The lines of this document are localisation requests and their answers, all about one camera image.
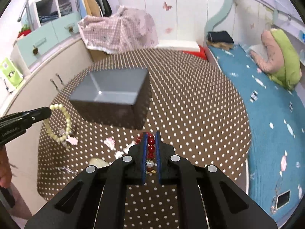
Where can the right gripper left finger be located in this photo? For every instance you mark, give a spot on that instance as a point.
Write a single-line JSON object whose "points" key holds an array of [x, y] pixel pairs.
{"points": [[96, 197]]}

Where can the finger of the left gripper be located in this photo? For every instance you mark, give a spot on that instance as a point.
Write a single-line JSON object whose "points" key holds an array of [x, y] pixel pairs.
{"points": [[27, 118]]}

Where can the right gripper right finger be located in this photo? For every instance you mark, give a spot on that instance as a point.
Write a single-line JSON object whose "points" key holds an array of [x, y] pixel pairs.
{"points": [[206, 197]]}

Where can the person's left hand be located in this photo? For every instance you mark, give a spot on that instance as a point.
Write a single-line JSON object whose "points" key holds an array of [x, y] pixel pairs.
{"points": [[5, 170]]}

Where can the beige curved cabinet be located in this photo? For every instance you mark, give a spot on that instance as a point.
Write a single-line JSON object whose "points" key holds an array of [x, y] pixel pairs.
{"points": [[49, 75]]}

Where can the green white package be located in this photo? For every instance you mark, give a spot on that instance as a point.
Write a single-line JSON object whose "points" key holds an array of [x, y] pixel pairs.
{"points": [[11, 73]]}

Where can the blue patterned bed sheet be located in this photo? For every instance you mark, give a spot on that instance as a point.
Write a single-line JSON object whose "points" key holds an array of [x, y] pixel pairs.
{"points": [[276, 117]]}

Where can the light blue drawer unit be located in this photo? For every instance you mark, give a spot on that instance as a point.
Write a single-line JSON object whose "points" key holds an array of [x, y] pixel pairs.
{"points": [[34, 45]]}

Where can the grey metal tin box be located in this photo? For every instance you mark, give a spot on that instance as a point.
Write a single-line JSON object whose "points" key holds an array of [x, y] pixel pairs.
{"points": [[114, 97]]}

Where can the cardboard box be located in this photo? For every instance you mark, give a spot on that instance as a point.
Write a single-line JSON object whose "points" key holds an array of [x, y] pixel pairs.
{"points": [[97, 55]]}

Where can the purple open shelf unit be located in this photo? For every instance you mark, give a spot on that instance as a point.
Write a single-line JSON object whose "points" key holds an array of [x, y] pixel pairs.
{"points": [[40, 12]]}

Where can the red storage stool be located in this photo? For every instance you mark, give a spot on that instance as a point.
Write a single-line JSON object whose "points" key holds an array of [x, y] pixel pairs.
{"points": [[200, 53]]}

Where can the hanging clothes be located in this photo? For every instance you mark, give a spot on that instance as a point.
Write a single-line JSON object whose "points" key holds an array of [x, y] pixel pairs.
{"points": [[95, 8]]}

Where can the pink checkered cover cloth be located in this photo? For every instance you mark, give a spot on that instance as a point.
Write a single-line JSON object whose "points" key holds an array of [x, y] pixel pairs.
{"points": [[128, 29]]}

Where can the pink green plush toy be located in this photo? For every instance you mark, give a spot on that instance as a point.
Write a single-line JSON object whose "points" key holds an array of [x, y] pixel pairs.
{"points": [[282, 64]]}

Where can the folded dark clothes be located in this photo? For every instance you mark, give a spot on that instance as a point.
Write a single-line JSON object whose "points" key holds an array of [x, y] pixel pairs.
{"points": [[220, 39]]}

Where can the white wardrobe doors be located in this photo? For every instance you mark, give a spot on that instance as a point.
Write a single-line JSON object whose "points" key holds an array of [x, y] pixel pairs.
{"points": [[178, 19]]}

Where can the teal bed frame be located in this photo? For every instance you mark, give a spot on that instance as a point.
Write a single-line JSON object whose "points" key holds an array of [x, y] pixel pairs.
{"points": [[220, 15]]}

